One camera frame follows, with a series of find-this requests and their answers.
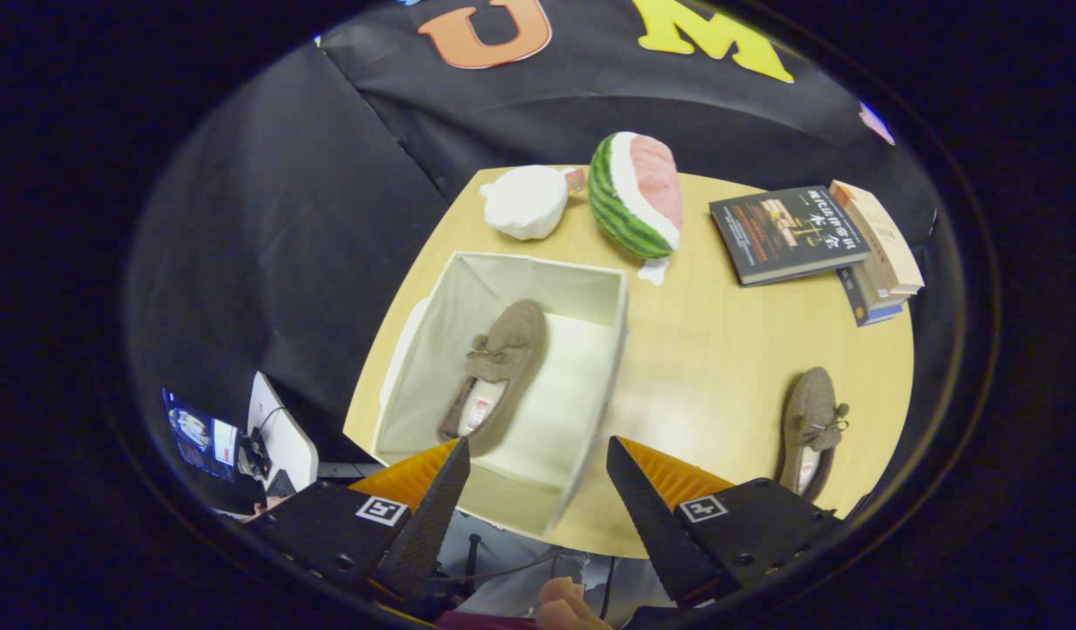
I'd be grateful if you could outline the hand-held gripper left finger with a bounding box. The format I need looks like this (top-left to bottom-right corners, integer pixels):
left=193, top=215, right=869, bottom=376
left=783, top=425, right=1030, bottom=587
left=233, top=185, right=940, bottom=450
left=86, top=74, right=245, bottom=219
left=245, top=437, right=472, bottom=605

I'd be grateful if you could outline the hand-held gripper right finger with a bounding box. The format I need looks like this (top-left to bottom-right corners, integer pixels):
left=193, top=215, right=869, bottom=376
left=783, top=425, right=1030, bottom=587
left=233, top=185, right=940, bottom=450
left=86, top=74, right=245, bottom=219
left=606, top=436, right=845, bottom=609

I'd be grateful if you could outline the cream fabric storage box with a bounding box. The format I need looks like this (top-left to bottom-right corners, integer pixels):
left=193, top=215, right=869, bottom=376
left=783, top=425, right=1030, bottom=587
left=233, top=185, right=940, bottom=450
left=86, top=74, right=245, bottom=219
left=370, top=251, right=630, bottom=538

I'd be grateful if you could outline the brown fuzzy slipper shoe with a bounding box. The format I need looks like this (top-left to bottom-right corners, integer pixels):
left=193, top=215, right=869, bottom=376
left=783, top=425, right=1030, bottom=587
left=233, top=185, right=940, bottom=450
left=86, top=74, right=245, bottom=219
left=774, top=367, right=850, bottom=503
left=437, top=299, right=549, bottom=458

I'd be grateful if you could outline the white flat device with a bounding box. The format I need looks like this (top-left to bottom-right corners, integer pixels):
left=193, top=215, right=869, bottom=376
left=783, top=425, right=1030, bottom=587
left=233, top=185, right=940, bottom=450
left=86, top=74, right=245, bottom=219
left=246, top=371, right=319, bottom=495

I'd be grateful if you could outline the blue screen device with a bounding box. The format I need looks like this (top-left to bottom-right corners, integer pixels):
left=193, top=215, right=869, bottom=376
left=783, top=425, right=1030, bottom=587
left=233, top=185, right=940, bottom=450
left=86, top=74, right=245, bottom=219
left=162, top=389, right=240, bottom=482

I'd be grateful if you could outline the blue book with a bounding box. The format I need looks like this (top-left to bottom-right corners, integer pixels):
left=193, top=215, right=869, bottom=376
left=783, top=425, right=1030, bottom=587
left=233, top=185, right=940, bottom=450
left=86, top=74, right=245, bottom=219
left=835, top=265, right=905, bottom=328

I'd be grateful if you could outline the grey book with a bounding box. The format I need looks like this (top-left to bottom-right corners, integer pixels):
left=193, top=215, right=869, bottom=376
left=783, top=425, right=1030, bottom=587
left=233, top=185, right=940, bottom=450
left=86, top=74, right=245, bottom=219
left=849, top=262, right=908, bottom=312

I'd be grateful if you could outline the black cover book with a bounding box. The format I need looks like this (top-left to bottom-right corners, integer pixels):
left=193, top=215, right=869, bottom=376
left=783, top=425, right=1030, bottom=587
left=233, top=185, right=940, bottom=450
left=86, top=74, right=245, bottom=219
left=709, top=185, right=871, bottom=287

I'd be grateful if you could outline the watermelon slice plush toy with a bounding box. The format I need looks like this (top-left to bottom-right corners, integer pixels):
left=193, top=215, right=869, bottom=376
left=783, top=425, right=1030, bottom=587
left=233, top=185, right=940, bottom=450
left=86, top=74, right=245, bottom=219
left=588, top=131, right=684, bottom=286

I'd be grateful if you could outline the white plush toy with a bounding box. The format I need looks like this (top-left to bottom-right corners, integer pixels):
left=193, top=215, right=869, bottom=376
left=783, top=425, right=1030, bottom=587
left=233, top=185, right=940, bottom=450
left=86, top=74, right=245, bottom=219
left=479, top=164, right=587, bottom=242

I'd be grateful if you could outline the beige cover book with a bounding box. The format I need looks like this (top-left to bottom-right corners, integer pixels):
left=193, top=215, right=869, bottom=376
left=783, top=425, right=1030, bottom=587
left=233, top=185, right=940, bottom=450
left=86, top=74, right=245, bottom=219
left=828, top=179, right=926, bottom=297

